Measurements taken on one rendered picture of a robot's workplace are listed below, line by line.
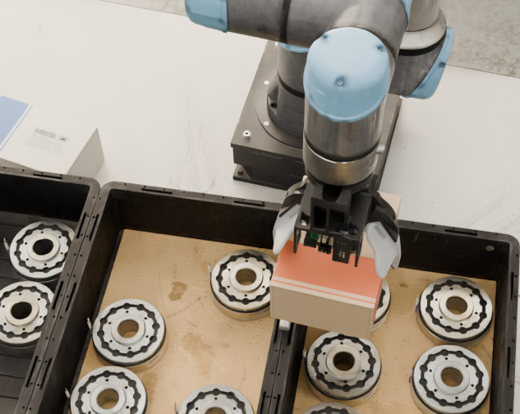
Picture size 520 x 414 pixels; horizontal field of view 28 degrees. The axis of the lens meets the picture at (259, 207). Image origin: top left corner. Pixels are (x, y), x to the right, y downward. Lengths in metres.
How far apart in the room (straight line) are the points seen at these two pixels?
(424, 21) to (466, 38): 1.52
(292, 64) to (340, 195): 0.61
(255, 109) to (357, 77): 0.84
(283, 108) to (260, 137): 0.07
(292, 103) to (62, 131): 0.39
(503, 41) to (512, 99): 1.11
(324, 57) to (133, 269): 0.70
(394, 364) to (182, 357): 0.30
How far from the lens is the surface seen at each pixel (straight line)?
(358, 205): 1.09
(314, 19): 1.01
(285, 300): 1.19
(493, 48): 3.02
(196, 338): 1.47
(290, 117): 1.68
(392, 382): 1.45
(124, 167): 1.82
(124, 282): 1.53
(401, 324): 1.49
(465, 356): 1.44
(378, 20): 0.99
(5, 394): 1.48
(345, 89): 0.91
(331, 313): 1.19
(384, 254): 1.16
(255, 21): 1.02
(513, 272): 1.44
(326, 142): 0.97
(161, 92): 1.92
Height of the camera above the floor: 2.13
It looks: 55 degrees down
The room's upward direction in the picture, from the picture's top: 2 degrees counter-clockwise
